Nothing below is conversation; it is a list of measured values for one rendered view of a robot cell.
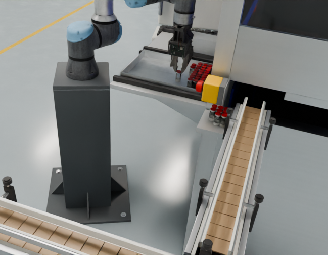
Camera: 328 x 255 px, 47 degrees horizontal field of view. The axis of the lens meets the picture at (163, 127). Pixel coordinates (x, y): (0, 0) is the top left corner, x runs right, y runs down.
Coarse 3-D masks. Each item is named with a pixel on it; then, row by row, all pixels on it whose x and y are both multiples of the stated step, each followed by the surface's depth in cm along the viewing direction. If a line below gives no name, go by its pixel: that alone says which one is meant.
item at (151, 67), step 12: (132, 60) 162; (144, 60) 170; (156, 60) 171; (168, 60) 171; (180, 60) 169; (192, 60) 167; (120, 72) 152; (132, 72) 160; (144, 72) 160; (156, 72) 161; (168, 72) 162; (168, 84) 148; (180, 84) 154
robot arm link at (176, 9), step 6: (174, 0) 134; (180, 0) 132; (186, 0) 132; (192, 0) 133; (174, 6) 136; (180, 6) 133; (186, 6) 133; (192, 6) 134; (180, 12) 135; (186, 12) 134; (192, 12) 136
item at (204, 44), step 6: (198, 36) 196; (204, 36) 195; (210, 36) 194; (216, 36) 193; (192, 42) 192; (198, 42) 192; (204, 42) 193; (210, 42) 194; (198, 48) 186; (204, 48) 187; (210, 48) 188; (198, 54) 174; (204, 54) 173; (210, 54) 181
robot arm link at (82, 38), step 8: (72, 24) 164; (80, 24) 164; (88, 24) 164; (72, 32) 160; (80, 32) 159; (88, 32) 161; (96, 32) 166; (72, 40) 161; (80, 40) 161; (88, 40) 163; (96, 40) 166; (72, 48) 163; (80, 48) 163; (88, 48) 165; (96, 48) 170; (72, 56) 166; (80, 56) 165; (88, 56) 167
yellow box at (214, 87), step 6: (210, 78) 128; (216, 78) 128; (222, 78) 129; (204, 84) 125; (210, 84) 124; (216, 84) 124; (222, 84) 125; (204, 90) 126; (210, 90) 125; (216, 90) 125; (222, 90) 124; (204, 96) 127; (210, 96) 127; (216, 96) 126; (222, 96) 125; (210, 102) 128; (216, 102) 127
